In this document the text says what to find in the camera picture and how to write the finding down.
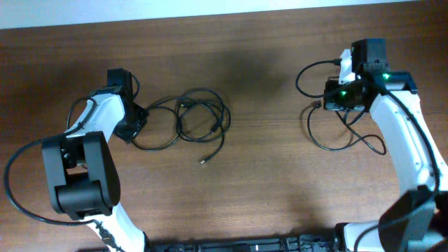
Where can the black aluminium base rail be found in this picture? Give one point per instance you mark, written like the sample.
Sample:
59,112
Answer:
303,242

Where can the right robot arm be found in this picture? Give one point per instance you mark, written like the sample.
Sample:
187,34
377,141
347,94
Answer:
417,221

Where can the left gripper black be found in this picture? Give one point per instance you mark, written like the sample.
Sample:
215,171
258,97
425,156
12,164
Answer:
129,135

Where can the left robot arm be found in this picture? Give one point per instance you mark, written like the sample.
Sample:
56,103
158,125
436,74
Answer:
82,179

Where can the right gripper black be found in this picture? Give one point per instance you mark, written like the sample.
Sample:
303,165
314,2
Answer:
333,101

